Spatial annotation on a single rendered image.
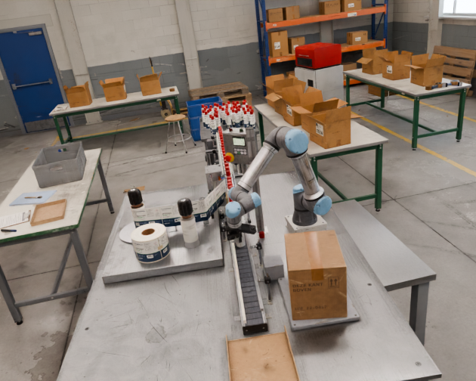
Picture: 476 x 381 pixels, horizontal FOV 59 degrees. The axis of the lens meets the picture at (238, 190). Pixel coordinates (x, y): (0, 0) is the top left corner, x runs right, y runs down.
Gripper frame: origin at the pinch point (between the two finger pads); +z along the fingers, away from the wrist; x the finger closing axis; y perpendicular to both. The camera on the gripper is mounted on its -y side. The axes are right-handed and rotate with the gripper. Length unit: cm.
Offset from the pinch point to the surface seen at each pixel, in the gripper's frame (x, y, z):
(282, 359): 73, -8, -30
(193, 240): -7.8, 26.8, 5.7
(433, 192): -120, -220, 176
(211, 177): -59, 12, 15
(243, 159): -40.9, -8.8, -20.6
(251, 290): 35.9, -1.2, -14.3
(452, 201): -98, -228, 164
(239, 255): 7.9, 1.6, 1.8
